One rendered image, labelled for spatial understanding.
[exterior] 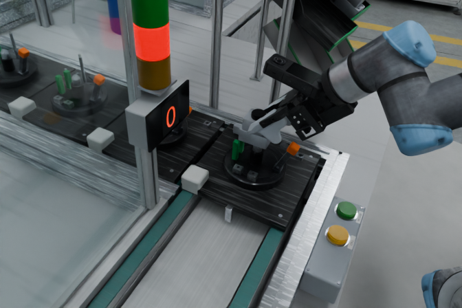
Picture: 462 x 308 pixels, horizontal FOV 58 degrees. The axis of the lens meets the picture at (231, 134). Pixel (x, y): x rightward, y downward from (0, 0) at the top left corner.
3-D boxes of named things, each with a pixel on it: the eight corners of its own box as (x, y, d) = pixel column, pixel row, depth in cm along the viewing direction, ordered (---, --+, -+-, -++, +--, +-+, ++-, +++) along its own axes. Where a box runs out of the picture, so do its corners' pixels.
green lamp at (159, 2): (175, 18, 59) (174, -16, 56) (155, 31, 55) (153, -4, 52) (146, 10, 60) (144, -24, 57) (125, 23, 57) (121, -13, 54)
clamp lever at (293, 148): (283, 166, 90) (300, 146, 84) (280, 172, 88) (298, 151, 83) (269, 156, 90) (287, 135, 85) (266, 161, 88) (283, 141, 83)
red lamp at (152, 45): (176, 50, 62) (175, 19, 59) (157, 64, 58) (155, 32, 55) (148, 42, 64) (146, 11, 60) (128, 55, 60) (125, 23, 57)
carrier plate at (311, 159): (320, 161, 99) (321, 154, 97) (284, 233, 82) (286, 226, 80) (229, 128, 106) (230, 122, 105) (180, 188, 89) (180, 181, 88)
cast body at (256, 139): (273, 138, 88) (277, 111, 84) (265, 150, 85) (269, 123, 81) (238, 126, 91) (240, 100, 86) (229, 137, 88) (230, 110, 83)
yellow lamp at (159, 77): (177, 78, 65) (176, 51, 62) (159, 94, 62) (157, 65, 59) (150, 70, 67) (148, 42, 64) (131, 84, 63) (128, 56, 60)
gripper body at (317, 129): (298, 143, 78) (351, 118, 70) (271, 108, 76) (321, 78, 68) (311, 122, 83) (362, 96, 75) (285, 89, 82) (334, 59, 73)
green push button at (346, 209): (356, 211, 87) (359, 205, 86) (352, 225, 84) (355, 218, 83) (337, 204, 88) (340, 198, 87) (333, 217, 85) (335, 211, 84)
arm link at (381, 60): (425, 62, 57) (403, 9, 59) (357, 96, 64) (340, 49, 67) (447, 68, 62) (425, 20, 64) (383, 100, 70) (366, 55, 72)
